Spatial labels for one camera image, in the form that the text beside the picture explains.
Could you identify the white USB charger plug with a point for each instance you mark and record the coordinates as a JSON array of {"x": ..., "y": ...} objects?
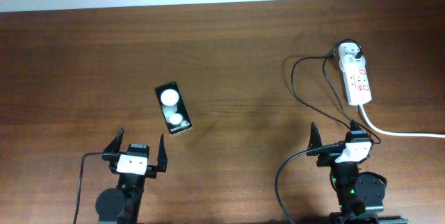
[{"x": 351, "y": 62}]

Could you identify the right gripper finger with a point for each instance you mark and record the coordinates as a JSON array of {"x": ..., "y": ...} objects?
[
  {"x": 314, "y": 140},
  {"x": 354, "y": 126}
]

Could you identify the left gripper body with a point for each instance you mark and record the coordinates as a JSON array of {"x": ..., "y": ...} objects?
[{"x": 151, "y": 170}]

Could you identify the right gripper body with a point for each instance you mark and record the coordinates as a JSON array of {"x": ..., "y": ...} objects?
[{"x": 328, "y": 159}]

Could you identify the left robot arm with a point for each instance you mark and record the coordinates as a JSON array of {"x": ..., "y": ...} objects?
[{"x": 121, "y": 204}]

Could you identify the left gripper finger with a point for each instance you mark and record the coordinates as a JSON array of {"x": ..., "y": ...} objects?
[
  {"x": 162, "y": 159},
  {"x": 113, "y": 147}
]

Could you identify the white power strip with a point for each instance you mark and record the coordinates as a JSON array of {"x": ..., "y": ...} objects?
[{"x": 356, "y": 81}]

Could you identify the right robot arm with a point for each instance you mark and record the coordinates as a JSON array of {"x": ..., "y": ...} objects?
[{"x": 360, "y": 194}]

